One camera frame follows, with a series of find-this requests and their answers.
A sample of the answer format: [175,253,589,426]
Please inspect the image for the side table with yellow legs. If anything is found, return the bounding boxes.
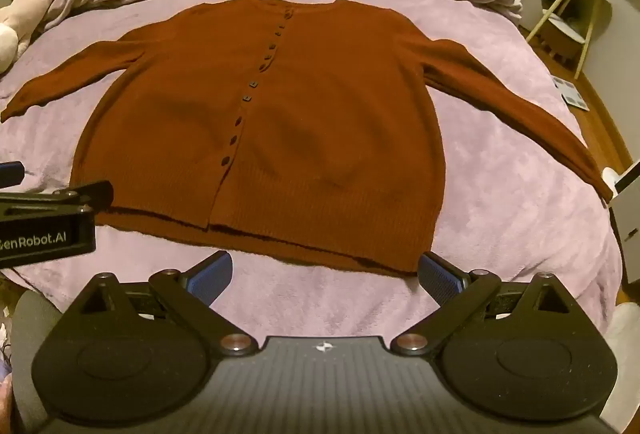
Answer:
[525,0,613,80]

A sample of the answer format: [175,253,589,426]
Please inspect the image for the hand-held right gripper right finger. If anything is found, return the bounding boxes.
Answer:
[391,252,577,357]

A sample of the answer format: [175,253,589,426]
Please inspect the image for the rust brown knit cardigan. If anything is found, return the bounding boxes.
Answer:
[0,0,615,275]

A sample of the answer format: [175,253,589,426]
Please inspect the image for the floor scale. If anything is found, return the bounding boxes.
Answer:
[550,74,587,108]

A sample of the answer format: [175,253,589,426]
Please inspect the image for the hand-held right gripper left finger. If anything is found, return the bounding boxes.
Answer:
[77,250,255,358]

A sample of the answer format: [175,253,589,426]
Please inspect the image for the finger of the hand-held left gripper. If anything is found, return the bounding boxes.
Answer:
[0,160,25,189]
[0,180,115,217]

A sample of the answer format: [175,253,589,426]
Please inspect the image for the grey cloth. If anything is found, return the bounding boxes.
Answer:
[9,289,68,434]

